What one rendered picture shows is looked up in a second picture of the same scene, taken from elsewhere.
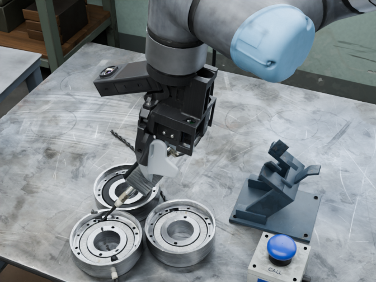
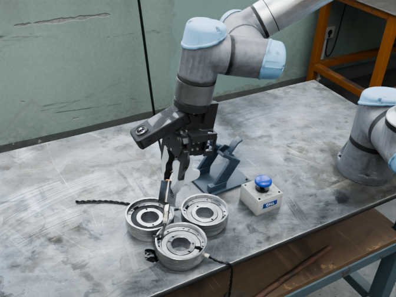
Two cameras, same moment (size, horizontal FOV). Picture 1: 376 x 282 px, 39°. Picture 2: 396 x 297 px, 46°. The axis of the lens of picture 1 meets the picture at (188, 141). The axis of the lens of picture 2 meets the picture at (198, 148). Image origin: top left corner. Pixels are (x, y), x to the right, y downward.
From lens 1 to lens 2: 0.69 m
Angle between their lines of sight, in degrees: 45
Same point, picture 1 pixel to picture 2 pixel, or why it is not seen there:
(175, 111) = (198, 131)
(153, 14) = (199, 71)
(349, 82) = (62, 133)
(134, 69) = (161, 119)
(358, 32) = (55, 93)
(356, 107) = not seen: hidden behind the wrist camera
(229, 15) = (255, 52)
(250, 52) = (273, 65)
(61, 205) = (115, 256)
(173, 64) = (209, 97)
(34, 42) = not seen: outside the picture
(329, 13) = not seen: hidden behind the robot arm
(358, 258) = (273, 174)
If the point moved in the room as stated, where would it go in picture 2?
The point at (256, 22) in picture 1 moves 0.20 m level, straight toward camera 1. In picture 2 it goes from (270, 49) to (372, 87)
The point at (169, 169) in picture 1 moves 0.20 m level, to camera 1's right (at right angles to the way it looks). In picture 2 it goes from (195, 174) to (244, 135)
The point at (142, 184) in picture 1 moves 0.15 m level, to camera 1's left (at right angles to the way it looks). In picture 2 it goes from (172, 199) to (123, 239)
